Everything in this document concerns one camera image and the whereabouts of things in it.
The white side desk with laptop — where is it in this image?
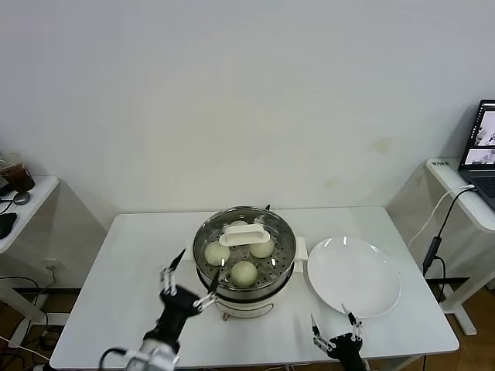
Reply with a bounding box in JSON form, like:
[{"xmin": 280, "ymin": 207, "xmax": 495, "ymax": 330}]
[{"xmin": 425, "ymin": 157, "xmax": 495, "ymax": 336}]

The plastic cup of iced coffee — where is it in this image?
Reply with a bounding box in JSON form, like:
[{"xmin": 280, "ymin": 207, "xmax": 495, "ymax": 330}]
[{"xmin": 0, "ymin": 152, "xmax": 36, "ymax": 192}]

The white laptop cable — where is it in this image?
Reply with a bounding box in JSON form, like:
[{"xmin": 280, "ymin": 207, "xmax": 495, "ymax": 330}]
[{"xmin": 408, "ymin": 185, "xmax": 476, "ymax": 245}]

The white round plate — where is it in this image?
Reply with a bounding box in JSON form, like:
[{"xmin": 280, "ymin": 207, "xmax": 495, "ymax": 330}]
[{"xmin": 307, "ymin": 235, "xmax": 402, "ymax": 318}]

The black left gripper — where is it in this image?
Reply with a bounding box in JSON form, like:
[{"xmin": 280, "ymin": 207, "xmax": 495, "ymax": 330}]
[{"xmin": 143, "ymin": 249, "xmax": 220, "ymax": 345}]

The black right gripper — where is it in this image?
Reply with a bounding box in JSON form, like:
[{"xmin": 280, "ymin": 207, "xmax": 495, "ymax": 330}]
[{"xmin": 309, "ymin": 303, "xmax": 367, "ymax": 371}]

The cream electric cooker pot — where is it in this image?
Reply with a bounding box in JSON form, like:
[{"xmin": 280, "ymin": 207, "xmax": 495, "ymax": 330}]
[{"xmin": 181, "ymin": 235, "xmax": 309, "ymax": 322}]

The black computer mouse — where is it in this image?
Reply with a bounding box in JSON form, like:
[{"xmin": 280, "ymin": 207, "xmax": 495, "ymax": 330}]
[{"xmin": 0, "ymin": 211, "xmax": 19, "ymax": 239}]

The white floor cable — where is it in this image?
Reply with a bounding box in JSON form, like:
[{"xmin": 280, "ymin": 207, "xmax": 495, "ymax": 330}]
[{"xmin": 0, "ymin": 334, "xmax": 51, "ymax": 360}]

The white side desk with cup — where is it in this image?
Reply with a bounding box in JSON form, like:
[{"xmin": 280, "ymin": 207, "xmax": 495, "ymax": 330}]
[{"xmin": 0, "ymin": 174, "xmax": 61, "ymax": 347}]

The black cable with adapter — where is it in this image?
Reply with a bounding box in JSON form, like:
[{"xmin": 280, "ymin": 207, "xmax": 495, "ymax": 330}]
[{"xmin": 422, "ymin": 187, "xmax": 476, "ymax": 302}]

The dark grey open laptop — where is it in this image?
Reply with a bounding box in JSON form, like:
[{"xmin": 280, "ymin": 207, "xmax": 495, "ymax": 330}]
[{"xmin": 458, "ymin": 99, "xmax": 495, "ymax": 212}]

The perforated steel steamer basket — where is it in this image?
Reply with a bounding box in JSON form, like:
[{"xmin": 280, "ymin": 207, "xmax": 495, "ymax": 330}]
[{"xmin": 193, "ymin": 210, "xmax": 298, "ymax": 301}]

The glass lid with cream handle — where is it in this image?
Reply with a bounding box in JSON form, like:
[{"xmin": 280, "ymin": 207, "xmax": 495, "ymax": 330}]
[{"xmin": 193, "ymin": 207, "xmax": 297, "ymax": 290}]

